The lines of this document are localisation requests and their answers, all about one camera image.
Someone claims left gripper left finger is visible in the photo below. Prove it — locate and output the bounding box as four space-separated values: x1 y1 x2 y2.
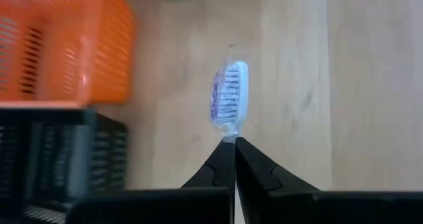
65 140 236 224

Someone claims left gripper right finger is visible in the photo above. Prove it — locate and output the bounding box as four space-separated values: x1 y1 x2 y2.
235 137 423 224

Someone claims purple toothbrush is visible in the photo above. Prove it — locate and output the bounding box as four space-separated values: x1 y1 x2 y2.
208 44 250 143

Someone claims black plastic basket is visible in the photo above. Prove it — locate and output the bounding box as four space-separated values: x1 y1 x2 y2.
0 107 129 224

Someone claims orange plastic basket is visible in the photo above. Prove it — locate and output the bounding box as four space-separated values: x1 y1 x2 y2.
0 0 135 108

